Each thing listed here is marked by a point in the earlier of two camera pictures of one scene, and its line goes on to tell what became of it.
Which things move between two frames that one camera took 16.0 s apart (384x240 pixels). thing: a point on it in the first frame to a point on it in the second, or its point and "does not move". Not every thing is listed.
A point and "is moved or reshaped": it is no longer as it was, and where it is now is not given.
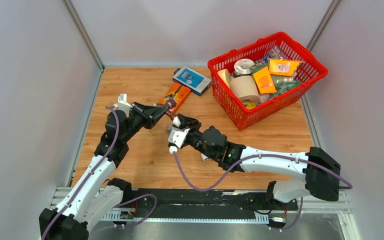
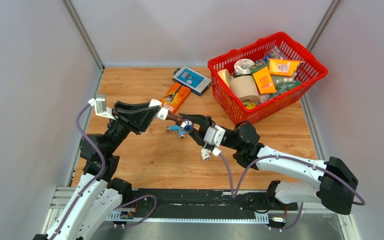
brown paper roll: x=244 y=88 does not move
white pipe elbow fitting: x=176 y=121 is moved or reshaped
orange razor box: x=179 y=93 does not move
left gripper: x=150 y=115 does not move
